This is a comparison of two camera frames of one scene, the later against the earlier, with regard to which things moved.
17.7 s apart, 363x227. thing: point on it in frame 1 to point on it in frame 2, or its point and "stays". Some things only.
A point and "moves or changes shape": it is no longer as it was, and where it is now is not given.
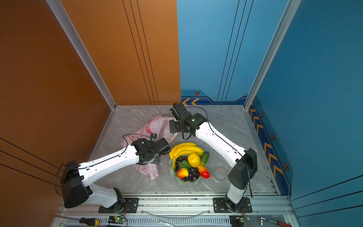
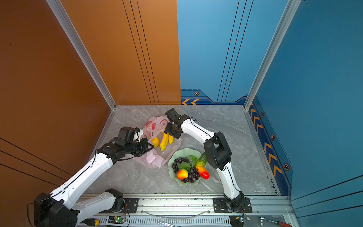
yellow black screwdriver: x=84 y=221 stays
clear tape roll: x=220 y=173 stays
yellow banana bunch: x=183 y=148 to x=166 y=137
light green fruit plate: x=174 y=175 stays
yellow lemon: x=194 y=160 moves or changes shape
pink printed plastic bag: x=155 y=128 moves or changes shape
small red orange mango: x=203 y=172 stays
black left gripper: x=157 y=160 to x=145 y=144
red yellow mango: x=182 y=173 stays
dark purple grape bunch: x=194 y=172 stays
